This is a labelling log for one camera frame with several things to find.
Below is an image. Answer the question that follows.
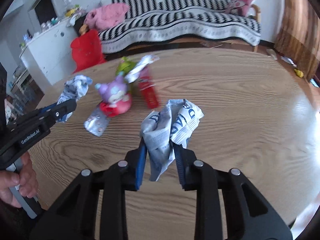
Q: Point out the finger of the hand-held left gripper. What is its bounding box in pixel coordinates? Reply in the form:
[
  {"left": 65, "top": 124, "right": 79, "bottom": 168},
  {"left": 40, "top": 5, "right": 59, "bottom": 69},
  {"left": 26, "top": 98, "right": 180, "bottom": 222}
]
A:
[
  {"left": 46, "top": 99, "right": 77, "bottom": 123},
  {"left": 36, "top": 101, "right": 67, "bottom": 115}
]

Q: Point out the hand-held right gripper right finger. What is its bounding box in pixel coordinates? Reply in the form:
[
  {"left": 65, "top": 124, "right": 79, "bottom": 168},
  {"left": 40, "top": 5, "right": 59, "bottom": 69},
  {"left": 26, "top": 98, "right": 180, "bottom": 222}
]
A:
[{"left": 172, "top": 144, "right": 293, "bottom": 240}]

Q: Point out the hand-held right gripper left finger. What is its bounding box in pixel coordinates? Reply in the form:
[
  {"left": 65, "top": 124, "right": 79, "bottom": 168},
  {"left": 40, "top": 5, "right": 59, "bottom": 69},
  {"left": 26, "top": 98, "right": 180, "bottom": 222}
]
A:
[{"left": 30, "top": 136, "right": 148, "bottom": 240}]

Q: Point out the blue white printed wrapper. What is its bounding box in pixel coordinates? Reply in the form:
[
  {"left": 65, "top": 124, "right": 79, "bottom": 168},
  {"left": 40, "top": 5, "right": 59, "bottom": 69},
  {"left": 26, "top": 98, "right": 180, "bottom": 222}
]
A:
[{"left": 140, "top": 99, "right": 205, "bottom": 182}]

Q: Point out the person's left hand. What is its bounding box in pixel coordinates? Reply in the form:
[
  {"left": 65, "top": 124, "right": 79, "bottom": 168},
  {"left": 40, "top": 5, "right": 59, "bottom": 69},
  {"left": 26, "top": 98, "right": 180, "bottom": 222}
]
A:
[{"left": 0, "top": 152, "right": 40, "bottom": 208}]

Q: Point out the silver blister pack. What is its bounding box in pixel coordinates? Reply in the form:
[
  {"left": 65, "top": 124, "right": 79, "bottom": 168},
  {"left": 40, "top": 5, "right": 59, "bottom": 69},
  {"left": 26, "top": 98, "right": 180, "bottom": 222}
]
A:
[{"left": 84, "top": 106, "right": 110, "bottom": 137}]

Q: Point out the white storage rack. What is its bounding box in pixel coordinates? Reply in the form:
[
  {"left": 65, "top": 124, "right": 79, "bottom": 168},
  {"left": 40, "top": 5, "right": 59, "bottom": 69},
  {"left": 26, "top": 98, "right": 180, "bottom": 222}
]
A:
[{"left": 7, "top": 65, "right": 46, "bottom": 110}]

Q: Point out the purple toy figure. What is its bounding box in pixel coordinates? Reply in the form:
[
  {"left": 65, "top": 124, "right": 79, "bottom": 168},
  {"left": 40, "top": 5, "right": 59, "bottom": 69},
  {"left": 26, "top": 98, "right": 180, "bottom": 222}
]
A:
[{"left": 94, "top": 75, "right": 133, "bottom": 117}]

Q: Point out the white cabinet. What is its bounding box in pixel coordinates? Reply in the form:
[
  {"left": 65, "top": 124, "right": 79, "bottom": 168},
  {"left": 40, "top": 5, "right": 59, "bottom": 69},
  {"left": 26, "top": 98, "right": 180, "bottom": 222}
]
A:
[{"left": 19, "top": 21, "right": 80, "bottom": 86}]

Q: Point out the red plastic chair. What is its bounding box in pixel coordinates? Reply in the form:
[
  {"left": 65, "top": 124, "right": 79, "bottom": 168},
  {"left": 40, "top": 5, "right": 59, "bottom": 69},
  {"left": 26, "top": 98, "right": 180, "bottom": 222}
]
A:
[{"left": 70, "top": 29, "right": 107, "bottom": 74}]

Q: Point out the red snack packet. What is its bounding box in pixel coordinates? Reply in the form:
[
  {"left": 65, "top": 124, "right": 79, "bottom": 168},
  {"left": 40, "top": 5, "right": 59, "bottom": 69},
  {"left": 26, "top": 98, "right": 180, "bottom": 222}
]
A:
[{"left": 138, "top": 69, "right": 160, "bottom": 110}]

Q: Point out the yellow green snack packet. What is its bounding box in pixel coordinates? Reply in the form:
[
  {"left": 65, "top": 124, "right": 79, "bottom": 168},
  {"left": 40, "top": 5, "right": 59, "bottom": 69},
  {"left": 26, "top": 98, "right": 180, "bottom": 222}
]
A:
[{"left": 115, "top": 57, "right": 137, "bottom": 95}]

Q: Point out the group of small bottles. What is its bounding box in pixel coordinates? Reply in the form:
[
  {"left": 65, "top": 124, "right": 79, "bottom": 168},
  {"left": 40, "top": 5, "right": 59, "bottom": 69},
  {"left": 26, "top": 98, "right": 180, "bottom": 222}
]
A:
[{"left": 40, "top": 17, "right": 62, "bottom": 30}]

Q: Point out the white silver wrapper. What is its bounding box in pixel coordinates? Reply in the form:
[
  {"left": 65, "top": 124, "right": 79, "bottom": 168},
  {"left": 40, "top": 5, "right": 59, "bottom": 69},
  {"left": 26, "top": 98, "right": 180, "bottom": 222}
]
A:
[{"left": 124, "top": 55, "right": 160, "bottom": 83}]

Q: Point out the white crumpled paper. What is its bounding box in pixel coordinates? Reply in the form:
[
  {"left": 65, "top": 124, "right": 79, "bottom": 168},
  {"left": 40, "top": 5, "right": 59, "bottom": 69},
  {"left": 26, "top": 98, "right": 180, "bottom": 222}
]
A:
[{"left": 67, "top": 14, "right": 81, "bottom": 27}]

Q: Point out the yellow green toy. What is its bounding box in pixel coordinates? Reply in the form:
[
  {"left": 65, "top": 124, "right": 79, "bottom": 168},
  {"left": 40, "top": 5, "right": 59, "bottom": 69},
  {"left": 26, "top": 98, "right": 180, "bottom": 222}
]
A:
[{"left": 65, "top": 5, "right": 82, "bottom": 17}]

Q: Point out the pink fleece garment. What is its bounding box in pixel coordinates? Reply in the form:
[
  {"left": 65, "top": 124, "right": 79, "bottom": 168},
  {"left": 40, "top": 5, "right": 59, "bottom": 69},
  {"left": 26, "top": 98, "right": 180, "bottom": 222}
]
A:
[{"left": 84, "top": 2, "right": 130, "bottom": 30}]

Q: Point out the striped black white sofa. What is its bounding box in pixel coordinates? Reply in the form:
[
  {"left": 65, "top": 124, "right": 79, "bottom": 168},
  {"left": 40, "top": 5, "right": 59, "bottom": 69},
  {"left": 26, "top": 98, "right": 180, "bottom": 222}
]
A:
[{"left": 99, "top": 0, "right": 262, "bottom": 54}]

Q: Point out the pink cartoon pillow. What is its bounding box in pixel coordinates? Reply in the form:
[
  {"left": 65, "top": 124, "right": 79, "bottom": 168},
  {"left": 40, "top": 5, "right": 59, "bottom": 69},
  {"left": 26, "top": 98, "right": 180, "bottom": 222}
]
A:
[{"left": 225, "top": 0, "right": 256, "bottom": 17}]

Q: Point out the wooden sofa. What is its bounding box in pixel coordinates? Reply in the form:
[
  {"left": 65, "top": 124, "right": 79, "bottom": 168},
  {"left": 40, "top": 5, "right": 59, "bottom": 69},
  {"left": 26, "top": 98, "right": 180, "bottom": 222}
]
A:
[{"left": 125, "top": 4, "right": 262, "bottom": 53}]

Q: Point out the brown wood panel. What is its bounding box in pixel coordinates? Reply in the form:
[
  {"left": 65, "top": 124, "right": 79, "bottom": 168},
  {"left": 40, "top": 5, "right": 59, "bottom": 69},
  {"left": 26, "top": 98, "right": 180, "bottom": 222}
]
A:
[{"left": 274, "top": 0, "right": 320, "bottom": 80}]

